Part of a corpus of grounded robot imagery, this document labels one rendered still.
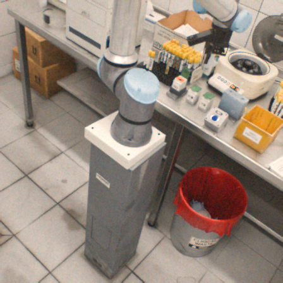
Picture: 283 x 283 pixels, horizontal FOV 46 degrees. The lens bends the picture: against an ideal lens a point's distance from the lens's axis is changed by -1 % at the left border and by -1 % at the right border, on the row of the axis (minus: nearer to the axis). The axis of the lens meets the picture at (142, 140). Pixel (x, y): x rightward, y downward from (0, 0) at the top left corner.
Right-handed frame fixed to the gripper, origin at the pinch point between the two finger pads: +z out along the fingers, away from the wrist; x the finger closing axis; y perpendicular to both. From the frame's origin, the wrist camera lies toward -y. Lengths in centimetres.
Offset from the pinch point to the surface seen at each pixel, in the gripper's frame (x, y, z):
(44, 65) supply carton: 92, -91, 72
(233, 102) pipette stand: -15.3, 13.3, 4.9
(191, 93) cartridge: -9.3, -3.4, 7.6
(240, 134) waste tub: -29.3, 15.5, 9.2
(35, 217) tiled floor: -20, -72, 101
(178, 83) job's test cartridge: -6.3, -9.2, 5.8
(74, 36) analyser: 27, -59, 9
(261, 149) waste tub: -35.3, 22.8, 10.2
